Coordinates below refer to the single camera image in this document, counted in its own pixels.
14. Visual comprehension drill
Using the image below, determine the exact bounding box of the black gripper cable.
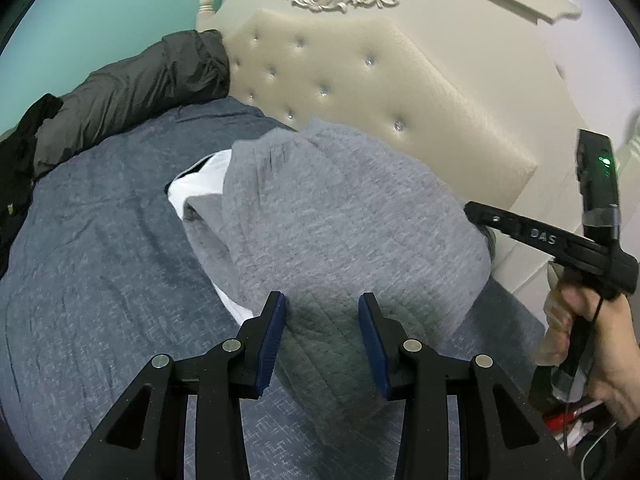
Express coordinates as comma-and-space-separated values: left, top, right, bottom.
560, 295, 606, 453

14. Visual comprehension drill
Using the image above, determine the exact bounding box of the person's right hand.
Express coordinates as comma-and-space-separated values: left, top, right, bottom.
540, 265, 640, 428

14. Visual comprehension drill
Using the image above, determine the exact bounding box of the black garment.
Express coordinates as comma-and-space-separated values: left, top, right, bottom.
0, 92, 63, 278

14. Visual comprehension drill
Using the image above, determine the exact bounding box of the blue bed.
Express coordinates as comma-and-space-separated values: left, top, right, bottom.
0, 95, 546, 480

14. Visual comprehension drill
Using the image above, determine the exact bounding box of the dark grey rolled duvet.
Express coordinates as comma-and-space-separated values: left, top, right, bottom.
32, 29, 232, 178

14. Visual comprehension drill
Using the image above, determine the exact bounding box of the white folded garment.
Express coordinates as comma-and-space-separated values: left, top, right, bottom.
166, 152, 261, 323

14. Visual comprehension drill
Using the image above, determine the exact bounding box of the cream tufted headboard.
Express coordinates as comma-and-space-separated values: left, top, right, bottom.
195, 0, 640, 321

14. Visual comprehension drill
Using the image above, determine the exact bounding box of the red and white packet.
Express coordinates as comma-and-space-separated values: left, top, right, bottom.
542, 400, 621, 446

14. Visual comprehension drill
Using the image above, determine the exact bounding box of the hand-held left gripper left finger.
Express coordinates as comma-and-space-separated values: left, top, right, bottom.
62, 291, 287, 480

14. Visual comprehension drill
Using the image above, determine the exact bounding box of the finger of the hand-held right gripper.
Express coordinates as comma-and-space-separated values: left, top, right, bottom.
464, 201, 596, 261

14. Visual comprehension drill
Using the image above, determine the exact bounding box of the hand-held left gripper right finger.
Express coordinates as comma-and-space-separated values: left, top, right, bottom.
358, 292, 566, 480

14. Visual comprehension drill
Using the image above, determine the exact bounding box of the grey sweatshirt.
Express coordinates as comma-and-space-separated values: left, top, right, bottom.
182, 119, 493, 448

